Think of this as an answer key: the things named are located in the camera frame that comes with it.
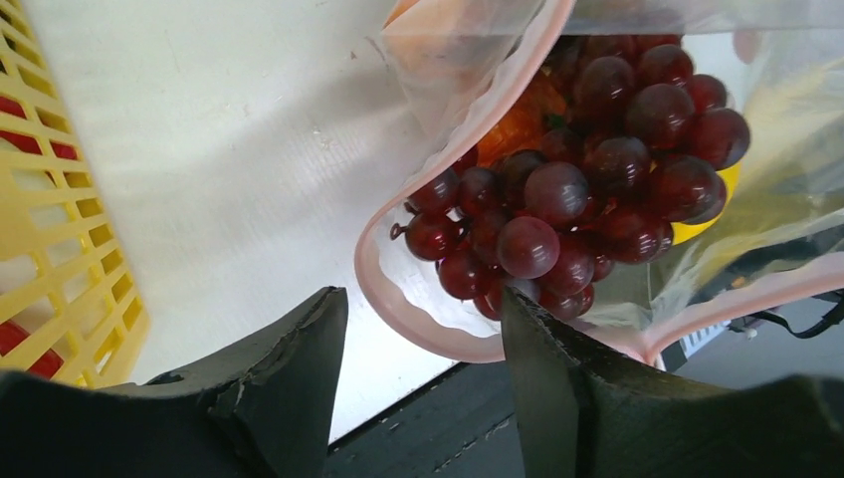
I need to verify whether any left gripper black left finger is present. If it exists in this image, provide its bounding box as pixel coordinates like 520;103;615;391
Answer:
1;287;348;477

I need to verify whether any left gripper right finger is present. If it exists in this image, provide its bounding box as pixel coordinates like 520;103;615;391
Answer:
501;289;843;477

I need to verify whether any clear zip top bag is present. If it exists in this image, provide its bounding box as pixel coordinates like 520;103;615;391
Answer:
354;1;843;363

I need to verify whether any dark purple grape bunch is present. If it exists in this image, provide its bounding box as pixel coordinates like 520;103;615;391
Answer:
388;34;750;322

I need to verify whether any small orange pumpkin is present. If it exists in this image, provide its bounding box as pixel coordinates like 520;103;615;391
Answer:
477;70;567;166

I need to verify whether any yellow lemon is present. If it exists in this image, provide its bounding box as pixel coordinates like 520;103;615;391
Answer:
672;163;741;246

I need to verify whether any red bell pepper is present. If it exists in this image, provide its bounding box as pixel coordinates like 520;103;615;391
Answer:
1;98;91;383

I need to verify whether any yellow plastic basket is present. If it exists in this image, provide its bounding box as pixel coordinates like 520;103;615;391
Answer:
1;1;150;388

